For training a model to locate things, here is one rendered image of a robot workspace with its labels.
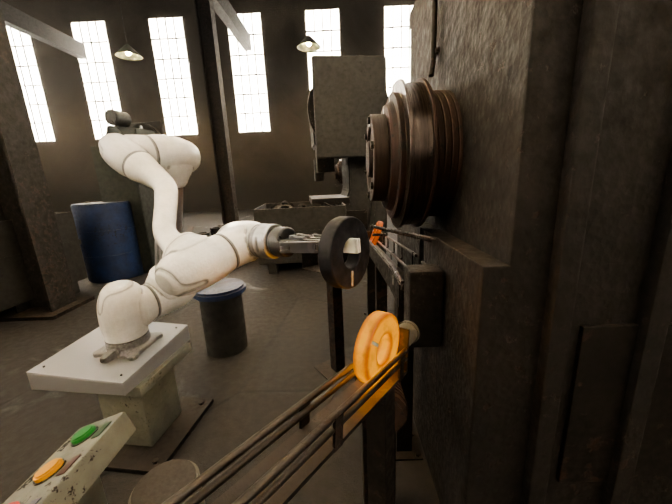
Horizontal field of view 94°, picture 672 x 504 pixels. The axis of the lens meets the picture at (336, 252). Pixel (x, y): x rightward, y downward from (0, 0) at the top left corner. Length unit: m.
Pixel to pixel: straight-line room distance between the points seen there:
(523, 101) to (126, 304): 1.37
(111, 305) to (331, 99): 2.99
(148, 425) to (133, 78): 12.29
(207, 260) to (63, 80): 13.87
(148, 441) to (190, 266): 1.05
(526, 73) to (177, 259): 0.77
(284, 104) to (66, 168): 7.87
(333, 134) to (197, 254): 3.07
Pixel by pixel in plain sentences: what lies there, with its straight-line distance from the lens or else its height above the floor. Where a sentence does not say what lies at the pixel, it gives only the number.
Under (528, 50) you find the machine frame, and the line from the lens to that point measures 0.75.
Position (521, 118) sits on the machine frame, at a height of 1.16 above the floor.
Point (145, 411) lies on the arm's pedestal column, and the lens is 1.59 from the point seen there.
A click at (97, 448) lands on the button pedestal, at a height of 0.61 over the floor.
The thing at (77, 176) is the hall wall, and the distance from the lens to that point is 14.30.
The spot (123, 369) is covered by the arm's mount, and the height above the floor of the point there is 0.41.
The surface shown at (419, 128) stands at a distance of 0.92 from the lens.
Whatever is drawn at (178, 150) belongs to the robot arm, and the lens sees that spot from 1.30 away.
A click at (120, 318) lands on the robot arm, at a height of 0.58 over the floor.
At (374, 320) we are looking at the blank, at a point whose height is 0.78.
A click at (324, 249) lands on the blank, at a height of 0.93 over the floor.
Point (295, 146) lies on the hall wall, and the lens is 11.23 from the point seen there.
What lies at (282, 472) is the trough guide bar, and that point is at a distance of 0.50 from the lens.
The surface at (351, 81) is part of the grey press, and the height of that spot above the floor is 2.04.
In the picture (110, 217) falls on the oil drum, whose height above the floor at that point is 0.72.
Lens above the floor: 1.07
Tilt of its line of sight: 14 degrees down
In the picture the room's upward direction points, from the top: 3 degrees counter-clockwise
